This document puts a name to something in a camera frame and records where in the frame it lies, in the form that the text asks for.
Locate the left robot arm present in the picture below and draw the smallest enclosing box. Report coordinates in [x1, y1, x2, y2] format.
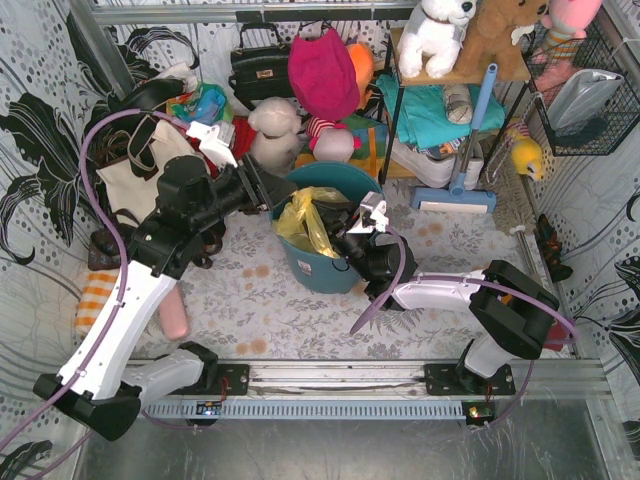
[34, 155, 297, 441]

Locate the colourful printed cloth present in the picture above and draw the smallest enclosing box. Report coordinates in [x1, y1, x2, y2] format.
[166, 83, 233, 126]

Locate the brown teddy bear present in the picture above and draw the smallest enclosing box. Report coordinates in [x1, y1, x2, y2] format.
[454, 0, 549, 81]

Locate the brown patterned handbag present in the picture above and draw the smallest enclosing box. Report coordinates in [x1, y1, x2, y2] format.
[88, 209, 226, 271]

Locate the pink plush pig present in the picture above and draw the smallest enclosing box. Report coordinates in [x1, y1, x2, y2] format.
[306, 117, 362, 163]

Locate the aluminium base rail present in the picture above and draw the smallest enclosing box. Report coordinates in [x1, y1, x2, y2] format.
[141, 359, 612, 426]

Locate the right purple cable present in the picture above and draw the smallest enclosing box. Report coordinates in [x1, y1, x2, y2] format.
[349, 227, 579, 429]

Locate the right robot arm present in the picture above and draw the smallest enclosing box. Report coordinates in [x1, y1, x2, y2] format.
[312, 192, 559, 395]

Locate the black wire basket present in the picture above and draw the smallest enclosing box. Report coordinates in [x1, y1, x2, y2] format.
[523, 23, 639, 156]

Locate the yellow plush duck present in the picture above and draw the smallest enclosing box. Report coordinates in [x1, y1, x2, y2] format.
[505, 122, 543, 181]

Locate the pink plush toy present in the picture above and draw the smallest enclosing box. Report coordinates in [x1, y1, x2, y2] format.
[531, 0, 602, 92]

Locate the wooden shelf rack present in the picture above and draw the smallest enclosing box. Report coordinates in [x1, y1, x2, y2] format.
[374, 27, 534, 199]

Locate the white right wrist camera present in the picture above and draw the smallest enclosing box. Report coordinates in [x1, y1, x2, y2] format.
[347, 191, 389, 234]

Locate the blue lint roller mop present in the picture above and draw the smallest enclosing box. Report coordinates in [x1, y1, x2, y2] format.
[411, 63, 498, 214]

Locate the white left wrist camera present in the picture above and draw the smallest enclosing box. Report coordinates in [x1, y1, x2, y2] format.
[186, 121, 237, 169]

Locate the black leather handbag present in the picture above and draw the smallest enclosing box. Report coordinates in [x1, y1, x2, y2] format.
[228, 22, 295, 111]

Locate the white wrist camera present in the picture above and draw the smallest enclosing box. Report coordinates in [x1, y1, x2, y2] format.
[347, 191, 389, 234]
[186, 121, 237, 169]

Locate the white plush dog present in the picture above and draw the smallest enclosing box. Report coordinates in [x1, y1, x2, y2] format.
[398, 0, 477, 79]

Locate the yellow trash bag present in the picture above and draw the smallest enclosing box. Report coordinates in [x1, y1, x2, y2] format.
[273, 187, 347, 259]

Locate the orange checkered towel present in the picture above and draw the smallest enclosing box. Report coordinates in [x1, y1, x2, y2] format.
[74, 270, 119, 336]

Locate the cream canvas tote bag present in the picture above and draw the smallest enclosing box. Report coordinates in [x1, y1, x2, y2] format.
[98, 120, 206, 226]

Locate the pink glasses case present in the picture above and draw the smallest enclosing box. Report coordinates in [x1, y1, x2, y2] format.
[158, 285, 189, 341]

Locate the floral patterned floor mat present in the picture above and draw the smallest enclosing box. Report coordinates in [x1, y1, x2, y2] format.
[180, 179, 527, 360]

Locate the teal folded cloth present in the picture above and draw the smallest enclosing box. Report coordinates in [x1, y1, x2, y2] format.
[376, 75, 506, 149]

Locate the silver foil pouch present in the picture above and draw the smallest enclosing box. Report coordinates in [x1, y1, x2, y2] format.
[547, 69, 624, 130]

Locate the white plush lamb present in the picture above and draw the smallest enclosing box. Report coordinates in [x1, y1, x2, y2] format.
[248, 97, 302, 173]

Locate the rainbow striped bag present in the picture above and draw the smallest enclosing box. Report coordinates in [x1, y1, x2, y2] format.
[295, 114, 388, 176]

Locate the orange plush toy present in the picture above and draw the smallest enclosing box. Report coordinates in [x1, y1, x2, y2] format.
[346, 43, 374, 109]

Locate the teal plastic trash bin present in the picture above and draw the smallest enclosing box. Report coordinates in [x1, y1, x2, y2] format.
[270, 162, 382, 294]

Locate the red cloth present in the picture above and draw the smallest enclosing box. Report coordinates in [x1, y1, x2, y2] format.
[204, 116, 256, 176]

